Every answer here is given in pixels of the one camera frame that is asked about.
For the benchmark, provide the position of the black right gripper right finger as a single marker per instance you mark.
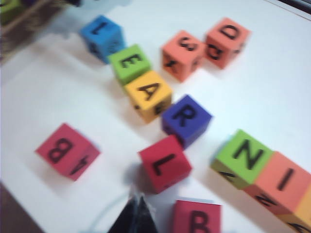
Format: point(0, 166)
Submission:
point(145, 223)

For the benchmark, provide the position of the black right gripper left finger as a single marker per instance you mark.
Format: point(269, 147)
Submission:
point(126, 223)

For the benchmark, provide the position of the pink foam block with 7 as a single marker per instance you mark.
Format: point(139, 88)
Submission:
point(145, 155)

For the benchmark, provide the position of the yellow foam block with A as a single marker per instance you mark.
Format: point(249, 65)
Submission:
point(145, 114)

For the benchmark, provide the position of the purple foam block with R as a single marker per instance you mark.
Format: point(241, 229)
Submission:
point(199, 121)

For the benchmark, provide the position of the green foam block with Duck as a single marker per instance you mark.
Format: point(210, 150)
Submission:
point(145, 66)

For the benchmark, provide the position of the orange foam block with X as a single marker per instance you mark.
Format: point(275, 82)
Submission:
point(189, 68)

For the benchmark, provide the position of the blue foam letter block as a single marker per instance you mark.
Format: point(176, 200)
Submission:
point(109, 26)

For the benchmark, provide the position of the pink foam block with T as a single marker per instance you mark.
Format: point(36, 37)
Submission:
point(182, 218)

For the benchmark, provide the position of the green foam block with N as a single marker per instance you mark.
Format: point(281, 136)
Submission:
point(226, 155)

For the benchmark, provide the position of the pink foam block with Yak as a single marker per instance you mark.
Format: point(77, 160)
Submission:
point(43, 151)

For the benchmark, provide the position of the orange foam block with I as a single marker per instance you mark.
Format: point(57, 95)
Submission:
point(267, 179)

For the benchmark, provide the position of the yellow foam block with Q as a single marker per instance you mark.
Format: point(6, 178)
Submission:
point(306, 211)

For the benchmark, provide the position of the orange foam block with D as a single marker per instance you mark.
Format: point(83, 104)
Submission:
point(243, 34)

